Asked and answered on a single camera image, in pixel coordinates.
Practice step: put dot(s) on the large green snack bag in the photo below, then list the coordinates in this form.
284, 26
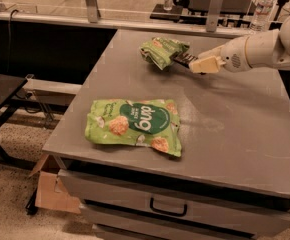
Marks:
148, 123

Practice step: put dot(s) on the grey drawer cabinet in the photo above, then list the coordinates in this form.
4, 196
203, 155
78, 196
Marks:
234, 170

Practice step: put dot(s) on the metal rail frame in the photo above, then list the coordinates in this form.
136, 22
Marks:
119, 14

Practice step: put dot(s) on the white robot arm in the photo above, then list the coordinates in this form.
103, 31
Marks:
261, 49

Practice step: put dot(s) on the dark chocolate rxbar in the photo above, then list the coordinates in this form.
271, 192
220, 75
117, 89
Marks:
183, 59

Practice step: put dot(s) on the black drawer handle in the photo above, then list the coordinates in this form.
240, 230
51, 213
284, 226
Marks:
167, 208

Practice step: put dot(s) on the cardboard box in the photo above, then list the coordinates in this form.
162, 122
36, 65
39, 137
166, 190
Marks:
51, 193

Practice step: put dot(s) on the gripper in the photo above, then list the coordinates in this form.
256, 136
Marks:
232, 54

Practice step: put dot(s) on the clear water bottle right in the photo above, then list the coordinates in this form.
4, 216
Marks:
261, 14

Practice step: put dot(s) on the green jalapeno chip bag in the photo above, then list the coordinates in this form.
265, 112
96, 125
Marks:
159, 50

